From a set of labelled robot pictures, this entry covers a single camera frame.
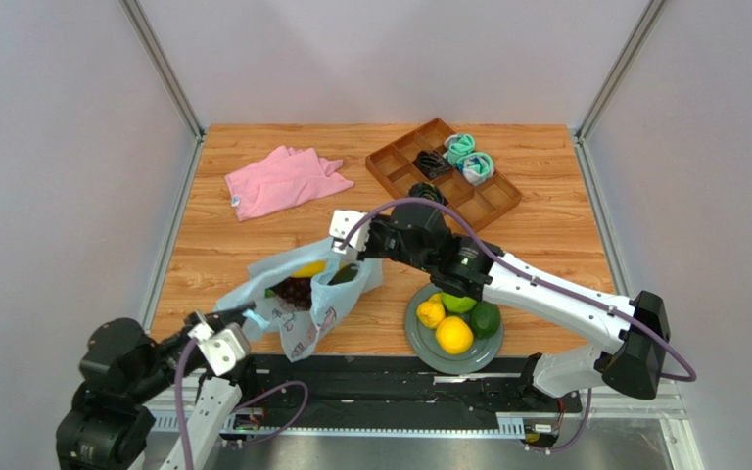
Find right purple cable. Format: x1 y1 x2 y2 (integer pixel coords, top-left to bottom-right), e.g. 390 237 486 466
340 197 698 455

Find black yellow rolled sock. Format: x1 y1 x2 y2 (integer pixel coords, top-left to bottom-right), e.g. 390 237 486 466
407 182 447 206

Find light blue plastic bag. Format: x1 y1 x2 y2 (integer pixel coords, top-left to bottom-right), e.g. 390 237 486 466
214 238 383 362

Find pink cloth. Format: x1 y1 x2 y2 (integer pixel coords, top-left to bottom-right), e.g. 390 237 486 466
224 146 354 221

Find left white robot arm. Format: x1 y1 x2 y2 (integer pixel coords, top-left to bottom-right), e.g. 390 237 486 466
56 302 257 469

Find teal white rolled sock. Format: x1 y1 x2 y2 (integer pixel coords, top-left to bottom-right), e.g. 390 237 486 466
455 152 495 186

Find green fake apple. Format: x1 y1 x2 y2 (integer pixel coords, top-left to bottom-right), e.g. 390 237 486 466
441 292 478 314

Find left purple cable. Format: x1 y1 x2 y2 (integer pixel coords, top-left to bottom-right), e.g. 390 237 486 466
173 339 310 470

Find purple cable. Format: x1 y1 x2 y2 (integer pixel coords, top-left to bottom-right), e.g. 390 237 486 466
173 339 310 470
340 197 698 455

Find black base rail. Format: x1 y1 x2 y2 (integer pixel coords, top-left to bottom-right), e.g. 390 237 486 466
133 352 651 432

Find yellow fake lemon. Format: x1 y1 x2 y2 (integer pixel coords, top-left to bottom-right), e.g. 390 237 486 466
435 316 475 355

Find dark green fake lime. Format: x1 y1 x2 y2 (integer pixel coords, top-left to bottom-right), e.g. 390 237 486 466
469 302 501 339

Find yellow fake fruit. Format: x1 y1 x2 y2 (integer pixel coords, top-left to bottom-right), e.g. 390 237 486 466
415 293 447 330

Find yellow fake banana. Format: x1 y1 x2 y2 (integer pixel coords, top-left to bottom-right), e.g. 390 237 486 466
290 259 345 279

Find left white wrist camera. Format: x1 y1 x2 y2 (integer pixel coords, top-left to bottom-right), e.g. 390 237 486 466
188 312 251 377

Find dark red fake grapes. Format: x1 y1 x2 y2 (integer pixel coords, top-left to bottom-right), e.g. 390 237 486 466
272 277 312 311

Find grey-blue round plate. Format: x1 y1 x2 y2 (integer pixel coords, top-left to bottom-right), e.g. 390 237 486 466
404 284 503 375

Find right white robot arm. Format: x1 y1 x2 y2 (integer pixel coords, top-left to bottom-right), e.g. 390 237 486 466
329 198 672 400

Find wooden compartment tray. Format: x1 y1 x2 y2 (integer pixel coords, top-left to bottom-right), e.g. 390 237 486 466
365 118 523 231

